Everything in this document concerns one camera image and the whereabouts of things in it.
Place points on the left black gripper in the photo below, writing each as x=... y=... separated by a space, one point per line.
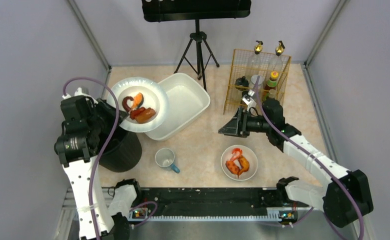
x=107 y=110

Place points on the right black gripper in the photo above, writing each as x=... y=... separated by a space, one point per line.
x=243 y=122

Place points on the white floral bowl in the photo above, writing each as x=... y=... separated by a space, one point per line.
x=248 y=154

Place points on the silver lid blue label jar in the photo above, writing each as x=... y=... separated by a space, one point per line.
x=256 y=82

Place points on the black lid glass jar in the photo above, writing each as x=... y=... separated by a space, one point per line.
x=242 y=85

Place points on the red sauce bottle yellow cap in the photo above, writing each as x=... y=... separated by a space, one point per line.
x=270 y=84

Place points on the white fluted plate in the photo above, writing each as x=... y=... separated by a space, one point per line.
x=155 y=98

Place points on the clear glass oil bottle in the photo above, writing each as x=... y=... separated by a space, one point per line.
x=254 y=61

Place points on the glass bottle brown liquid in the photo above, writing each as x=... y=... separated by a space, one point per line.
x=276 y=62

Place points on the small yellow oil bottle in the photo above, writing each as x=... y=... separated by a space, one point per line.
x=272 y=94

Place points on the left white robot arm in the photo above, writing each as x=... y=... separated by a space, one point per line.
x=88 y=140

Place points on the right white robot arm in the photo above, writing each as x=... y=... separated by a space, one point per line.
x=344 y=195

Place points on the octopus tentacle toy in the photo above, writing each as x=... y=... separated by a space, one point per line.
x=126 y=106

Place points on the red sausage toy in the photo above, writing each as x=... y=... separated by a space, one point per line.
x=136 y=112

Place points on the red shrimp toy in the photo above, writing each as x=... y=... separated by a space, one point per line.
x=236 y=153

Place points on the salmon slice toy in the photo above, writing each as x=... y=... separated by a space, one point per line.
x=138 y=101

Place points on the fried chicken wing toy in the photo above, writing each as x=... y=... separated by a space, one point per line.
x=244 y=165

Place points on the black round bin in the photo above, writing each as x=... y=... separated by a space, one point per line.
x=123 y=151

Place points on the brown sausage roll toy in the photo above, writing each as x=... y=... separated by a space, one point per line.
x=145 y=116

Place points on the fried chicken piece toy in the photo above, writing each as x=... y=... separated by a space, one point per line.
x=232 y=167

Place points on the white rectangular basin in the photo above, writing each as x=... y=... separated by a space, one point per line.
x=188 y=100

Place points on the black tripod stand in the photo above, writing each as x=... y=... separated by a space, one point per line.
x=199 y=38

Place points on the black panel on tripod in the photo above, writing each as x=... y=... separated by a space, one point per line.
x=168 y=10

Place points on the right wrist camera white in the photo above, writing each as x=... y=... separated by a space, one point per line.
x=249 y=101

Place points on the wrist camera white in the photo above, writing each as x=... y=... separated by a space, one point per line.
x=81 y=91
x=249 y=101

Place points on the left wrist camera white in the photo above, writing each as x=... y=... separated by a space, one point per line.
x=81 y=91

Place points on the gold wire rack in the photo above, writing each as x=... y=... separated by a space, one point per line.
x=238 y=68

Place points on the white mug blue handle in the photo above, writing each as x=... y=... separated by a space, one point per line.
x=165 y=159

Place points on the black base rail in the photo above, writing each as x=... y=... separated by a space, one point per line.
x=212 y=204

